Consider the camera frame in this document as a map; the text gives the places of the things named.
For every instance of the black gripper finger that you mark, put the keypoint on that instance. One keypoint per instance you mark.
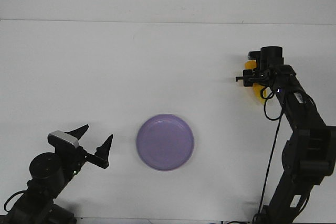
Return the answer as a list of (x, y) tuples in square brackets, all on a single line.
[(103, 151), (76, 134)]

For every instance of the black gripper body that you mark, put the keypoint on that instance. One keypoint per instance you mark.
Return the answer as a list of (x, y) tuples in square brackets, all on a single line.
[(251, 76), (73, 159)]

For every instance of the yellow corn cob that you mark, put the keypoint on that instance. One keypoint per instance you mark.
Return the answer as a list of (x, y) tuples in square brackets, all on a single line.
[(257, 88)]

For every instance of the purple round plate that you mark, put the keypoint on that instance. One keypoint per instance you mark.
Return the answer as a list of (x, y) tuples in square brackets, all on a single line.
[(165, 142)]

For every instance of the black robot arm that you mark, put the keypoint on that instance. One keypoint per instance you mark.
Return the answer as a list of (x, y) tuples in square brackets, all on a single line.
[(51, 172), (309, 155)]

